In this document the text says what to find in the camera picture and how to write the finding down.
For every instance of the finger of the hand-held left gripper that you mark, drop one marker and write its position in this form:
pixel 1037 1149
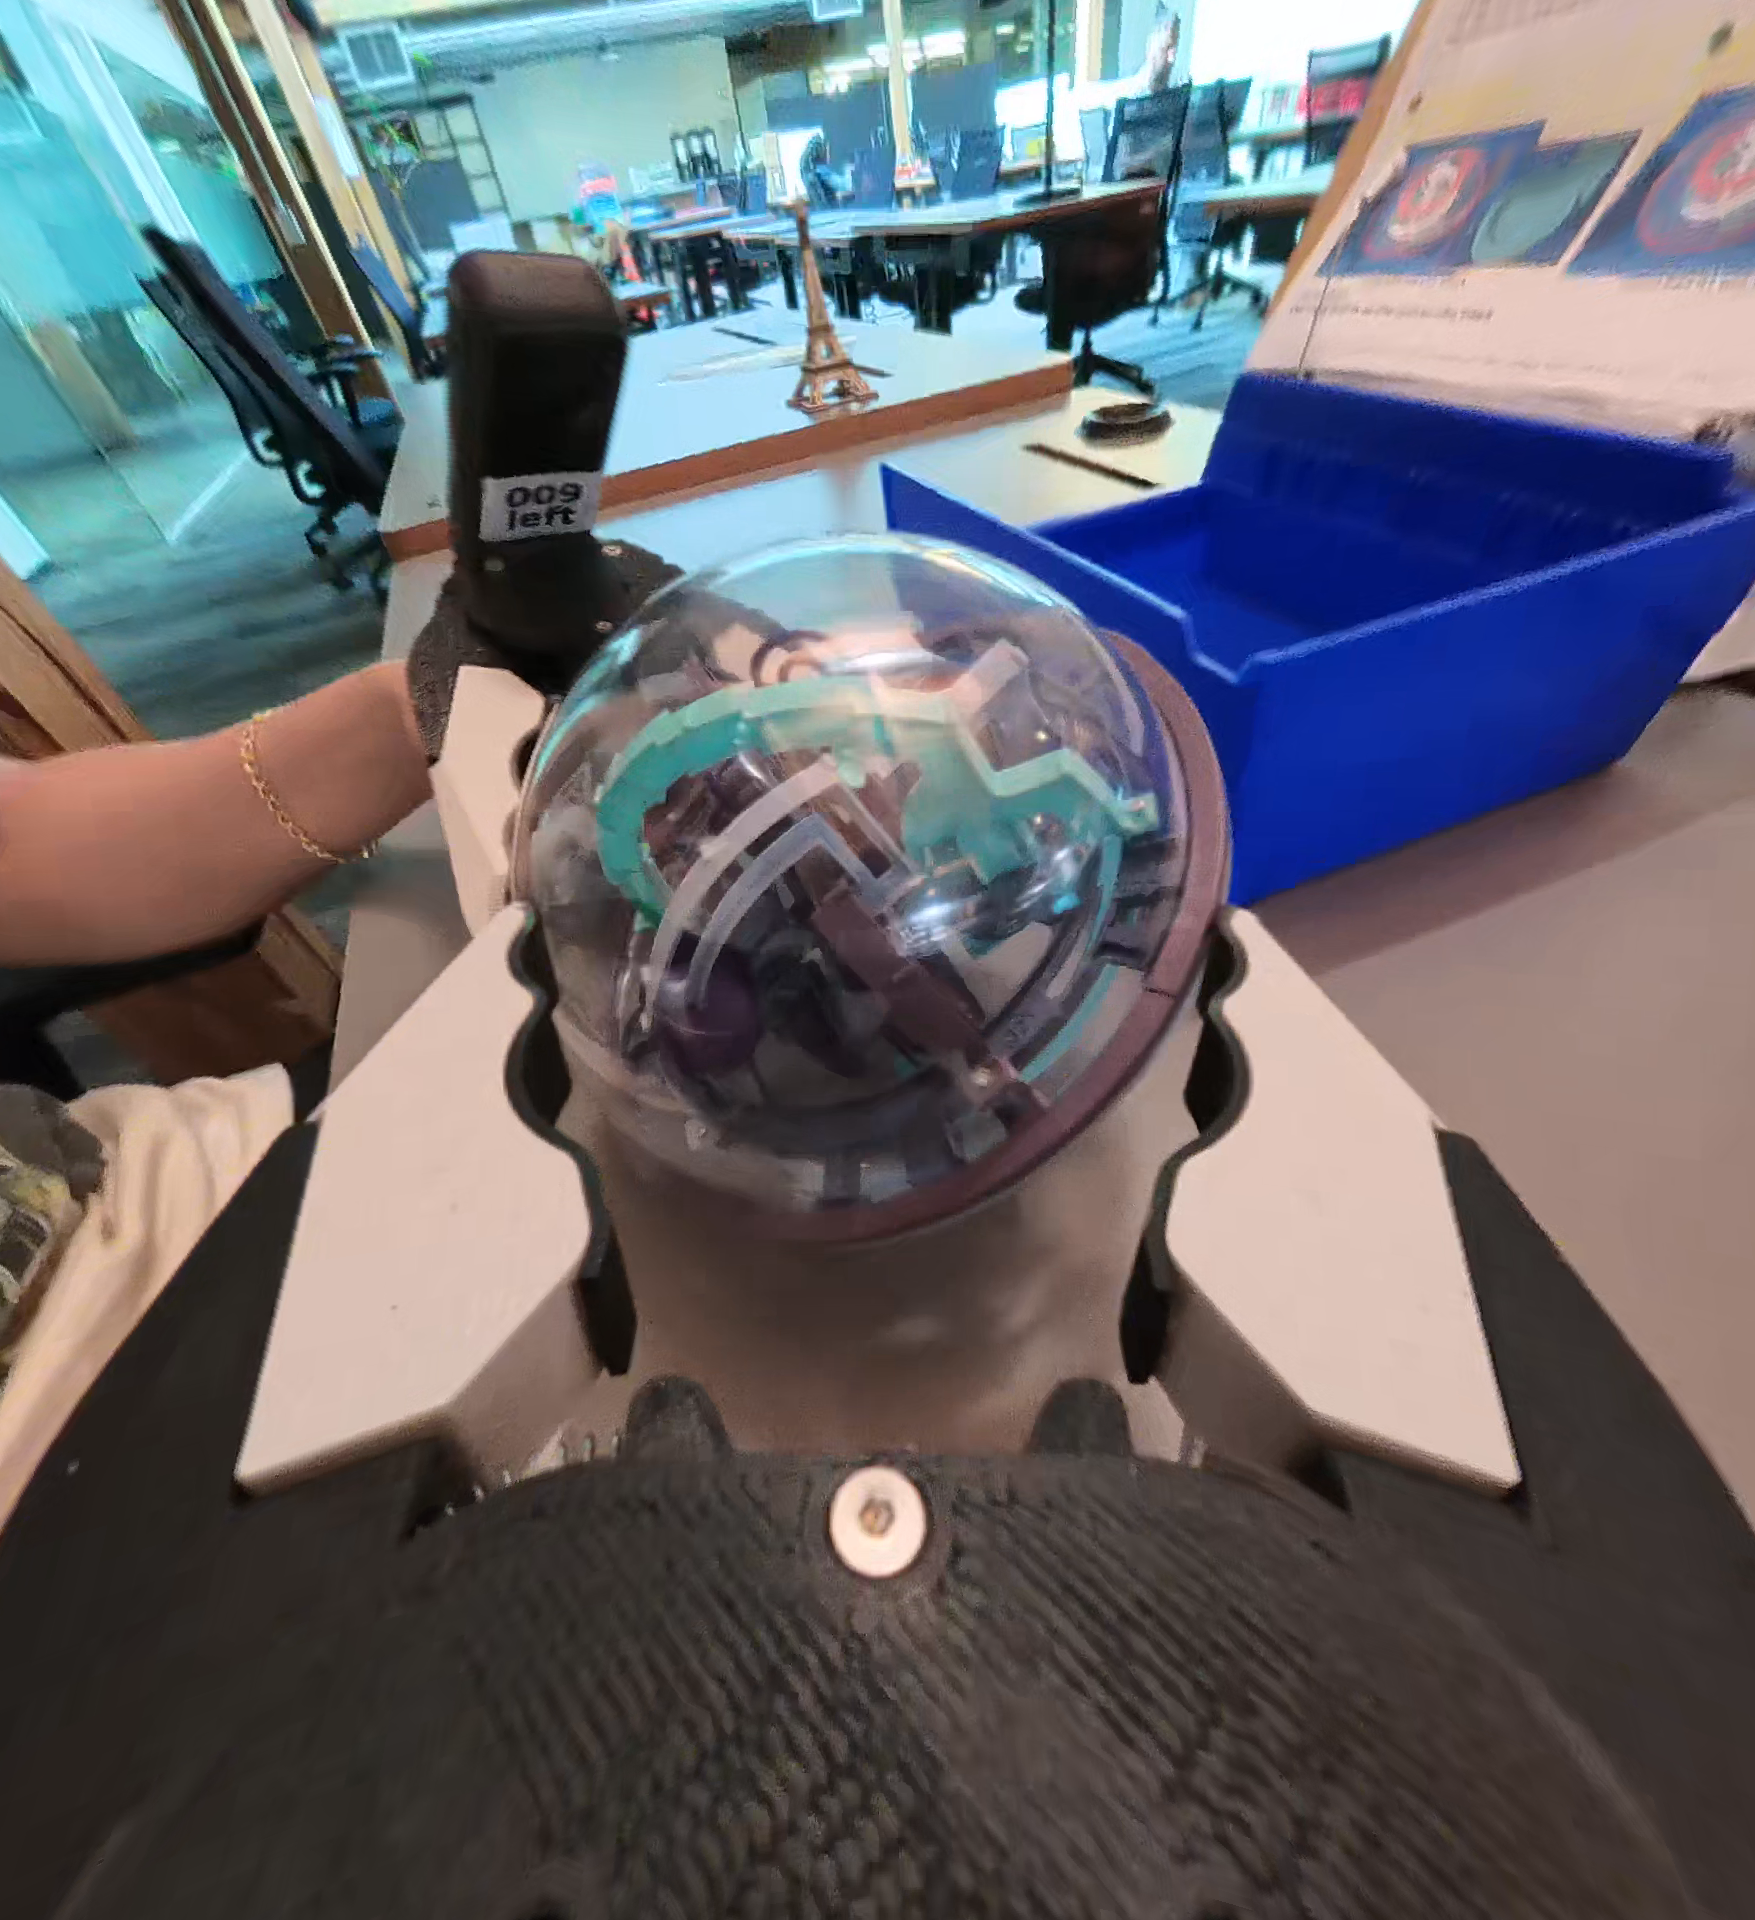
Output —
pixel 481 782

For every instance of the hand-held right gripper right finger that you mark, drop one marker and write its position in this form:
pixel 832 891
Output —
pixel 1328 1246

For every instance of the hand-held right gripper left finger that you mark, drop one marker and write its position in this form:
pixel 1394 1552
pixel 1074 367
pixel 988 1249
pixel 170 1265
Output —
pixel 428 1231

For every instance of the clear plastic maze ball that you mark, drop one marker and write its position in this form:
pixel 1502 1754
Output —
pixel 879 900

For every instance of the person's left forearm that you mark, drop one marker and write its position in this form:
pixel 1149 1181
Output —
pixel 98 856

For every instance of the person's left hand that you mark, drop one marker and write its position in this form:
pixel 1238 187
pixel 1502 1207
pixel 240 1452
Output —
pixel 368 765

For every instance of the black office chair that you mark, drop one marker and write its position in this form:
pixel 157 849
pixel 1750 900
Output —
pixel 294 436
pixel 1146 167
pixel 7 1006

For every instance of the person's white shirt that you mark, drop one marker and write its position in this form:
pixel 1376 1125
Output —
pixel 172 1185

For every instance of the metal tower model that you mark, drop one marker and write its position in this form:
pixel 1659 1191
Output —
pixel 822 369

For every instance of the blue plastic bin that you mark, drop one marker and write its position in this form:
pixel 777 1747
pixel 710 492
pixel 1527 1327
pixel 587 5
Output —
pixel 1418 751

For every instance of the black round desk grommet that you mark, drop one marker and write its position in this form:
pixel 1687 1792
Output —
pixel 1125 424

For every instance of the printed instruction sheet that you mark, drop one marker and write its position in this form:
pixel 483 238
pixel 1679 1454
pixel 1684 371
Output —
pixel 1568 329

